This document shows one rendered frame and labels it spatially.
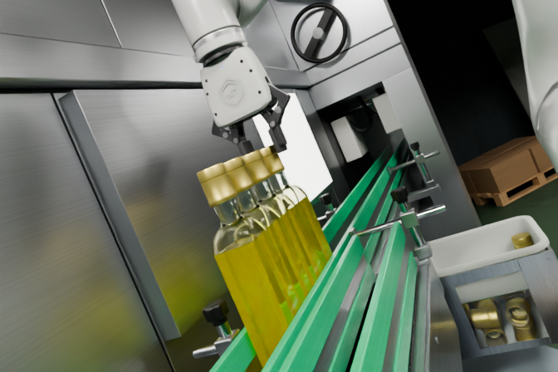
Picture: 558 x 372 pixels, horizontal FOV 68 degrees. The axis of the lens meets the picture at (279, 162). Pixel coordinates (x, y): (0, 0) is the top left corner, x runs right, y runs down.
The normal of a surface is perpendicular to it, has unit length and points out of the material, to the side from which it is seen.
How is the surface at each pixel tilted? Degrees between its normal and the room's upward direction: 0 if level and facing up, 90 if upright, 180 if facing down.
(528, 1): 97
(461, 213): 90
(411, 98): 90
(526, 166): 90
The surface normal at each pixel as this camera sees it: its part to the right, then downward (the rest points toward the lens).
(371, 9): -0.34, 0.17
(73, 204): 0.85, -0.36
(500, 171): 0.21, -0.07
